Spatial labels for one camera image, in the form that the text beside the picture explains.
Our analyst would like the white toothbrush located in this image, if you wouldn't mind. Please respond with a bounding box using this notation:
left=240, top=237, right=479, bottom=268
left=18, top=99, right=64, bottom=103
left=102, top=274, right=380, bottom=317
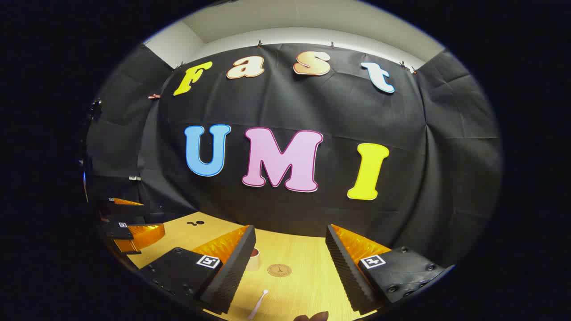
left=247, top=289, right=269, bottom=321

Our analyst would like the round cork coaster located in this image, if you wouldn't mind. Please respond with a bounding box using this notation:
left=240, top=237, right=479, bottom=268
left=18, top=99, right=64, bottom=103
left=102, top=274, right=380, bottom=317
left=267, top=263, right=293, bottom=278

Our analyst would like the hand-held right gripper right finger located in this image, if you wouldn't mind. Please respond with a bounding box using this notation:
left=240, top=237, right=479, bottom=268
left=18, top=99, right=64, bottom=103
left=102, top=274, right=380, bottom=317
left=325, top=224, right=447, bottom=313

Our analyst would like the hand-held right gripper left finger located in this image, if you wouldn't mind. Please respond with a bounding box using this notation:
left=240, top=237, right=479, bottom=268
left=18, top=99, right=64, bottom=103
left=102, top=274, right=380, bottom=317
left=138, top=224, right=257, bottom=315

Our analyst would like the wooden desktop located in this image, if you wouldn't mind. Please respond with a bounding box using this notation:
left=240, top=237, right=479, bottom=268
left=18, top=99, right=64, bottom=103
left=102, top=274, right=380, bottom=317
left=127, top=211, right=380, bottom=321

